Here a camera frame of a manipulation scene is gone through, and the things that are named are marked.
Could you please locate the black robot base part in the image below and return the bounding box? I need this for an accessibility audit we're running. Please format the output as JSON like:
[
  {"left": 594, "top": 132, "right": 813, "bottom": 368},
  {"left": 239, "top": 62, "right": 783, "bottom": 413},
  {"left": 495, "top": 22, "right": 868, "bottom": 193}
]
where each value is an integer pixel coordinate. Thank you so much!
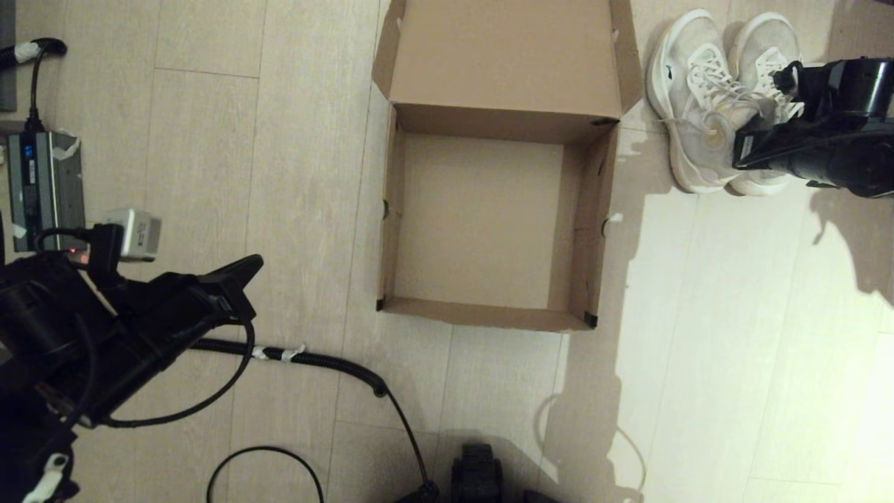
[{"left": 450, "top": 442, "right": 505, "bottom": 503}]

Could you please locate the white tape wrap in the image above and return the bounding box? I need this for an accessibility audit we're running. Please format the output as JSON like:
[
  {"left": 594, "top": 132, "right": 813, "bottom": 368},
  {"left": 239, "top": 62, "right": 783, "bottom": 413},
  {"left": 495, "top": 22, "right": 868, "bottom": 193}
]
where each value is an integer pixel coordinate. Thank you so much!
[{"left": 250, "top": 342, "right": 307, "bottom": 364}]

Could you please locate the thin white floor cable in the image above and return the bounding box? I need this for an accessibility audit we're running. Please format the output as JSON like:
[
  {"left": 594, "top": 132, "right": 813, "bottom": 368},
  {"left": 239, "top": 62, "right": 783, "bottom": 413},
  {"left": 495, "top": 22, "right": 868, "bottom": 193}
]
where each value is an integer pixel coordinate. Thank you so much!
[{"left": 534, "top": 404, "right": 647, "bottom": 502}]

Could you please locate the white lace-up sneaker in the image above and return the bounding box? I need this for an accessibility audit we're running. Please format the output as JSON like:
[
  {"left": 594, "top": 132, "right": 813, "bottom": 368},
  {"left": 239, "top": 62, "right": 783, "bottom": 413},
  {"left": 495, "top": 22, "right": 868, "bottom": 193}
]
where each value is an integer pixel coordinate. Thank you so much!
[
  {"left": 726, "top": 12, "right": 804, "bottom": 198},
  {"left": 646, "top": 8, "right": 776, "bottom": 195}
]

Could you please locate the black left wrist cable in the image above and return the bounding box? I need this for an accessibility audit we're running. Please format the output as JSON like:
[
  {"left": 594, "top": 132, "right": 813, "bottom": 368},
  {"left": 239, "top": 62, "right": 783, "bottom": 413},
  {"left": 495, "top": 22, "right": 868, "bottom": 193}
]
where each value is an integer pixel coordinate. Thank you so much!
[{"left": 35, "top": 227, "right": 256, "bottom": 428}]

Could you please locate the brown cardboard shoe box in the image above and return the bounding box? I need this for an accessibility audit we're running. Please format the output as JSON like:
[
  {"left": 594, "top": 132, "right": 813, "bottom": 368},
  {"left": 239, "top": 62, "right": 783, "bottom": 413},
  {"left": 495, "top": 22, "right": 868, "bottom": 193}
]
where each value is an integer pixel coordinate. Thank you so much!
[{"left": 372, "top": 0, "right": 643, "bottom": 333}]

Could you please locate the black corrugated floor cable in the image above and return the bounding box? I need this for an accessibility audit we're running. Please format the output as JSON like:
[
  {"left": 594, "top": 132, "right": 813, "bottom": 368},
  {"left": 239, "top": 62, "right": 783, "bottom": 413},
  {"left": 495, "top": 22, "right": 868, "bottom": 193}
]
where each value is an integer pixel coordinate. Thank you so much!
[{"left": 189, "top": 337, "right": 439, "bottom": 503}]

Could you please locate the grey power supply unit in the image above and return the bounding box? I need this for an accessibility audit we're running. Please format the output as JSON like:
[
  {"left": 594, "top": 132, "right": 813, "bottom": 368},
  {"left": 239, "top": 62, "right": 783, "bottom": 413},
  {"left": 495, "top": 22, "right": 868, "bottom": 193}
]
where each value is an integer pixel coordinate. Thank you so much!
[{"left": 7, "top": 131, "right": 86, "bottom": 263}]

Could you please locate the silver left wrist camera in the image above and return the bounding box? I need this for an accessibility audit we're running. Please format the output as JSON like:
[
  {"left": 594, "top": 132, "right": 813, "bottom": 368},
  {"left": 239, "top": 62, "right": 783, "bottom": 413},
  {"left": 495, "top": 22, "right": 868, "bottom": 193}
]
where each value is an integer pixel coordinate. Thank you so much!
[{"left": 103, "top": 208, "right": 163, "bottom": 263}]

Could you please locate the black power cable white tape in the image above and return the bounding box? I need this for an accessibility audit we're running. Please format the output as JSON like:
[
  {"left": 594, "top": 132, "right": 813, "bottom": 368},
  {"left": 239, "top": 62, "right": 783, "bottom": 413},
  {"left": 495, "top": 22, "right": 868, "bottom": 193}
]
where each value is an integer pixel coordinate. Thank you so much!
[{"left": 0, "top": 36, "right": 67, "bottom": 132}]

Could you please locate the thin black looped cable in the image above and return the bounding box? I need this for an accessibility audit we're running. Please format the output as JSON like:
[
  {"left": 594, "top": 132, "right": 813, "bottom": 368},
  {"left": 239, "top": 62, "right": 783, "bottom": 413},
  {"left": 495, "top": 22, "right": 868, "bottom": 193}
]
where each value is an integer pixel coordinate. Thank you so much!
[{"left": 206, "top": 446, "right": 325, "bottom": 503}]

